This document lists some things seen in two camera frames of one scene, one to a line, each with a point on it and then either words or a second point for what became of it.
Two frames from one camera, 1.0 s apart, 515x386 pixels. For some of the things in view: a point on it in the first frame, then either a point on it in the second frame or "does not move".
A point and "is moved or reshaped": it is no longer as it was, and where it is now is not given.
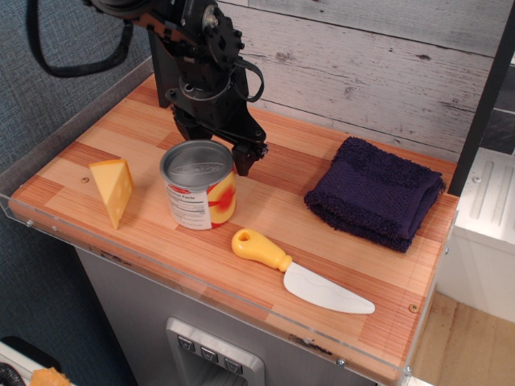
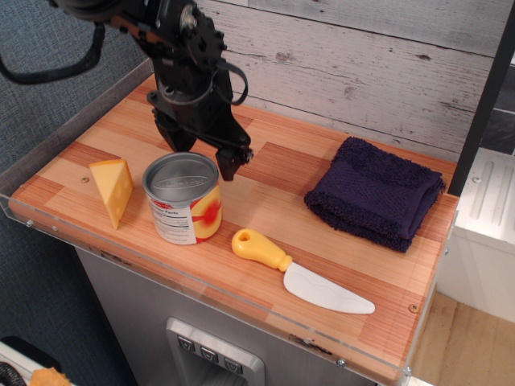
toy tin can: (200, 182) is moved or reshaped
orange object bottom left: (48, 376) does not move
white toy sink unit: (479, 266) does not move
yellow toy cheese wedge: (114, 180) does not move
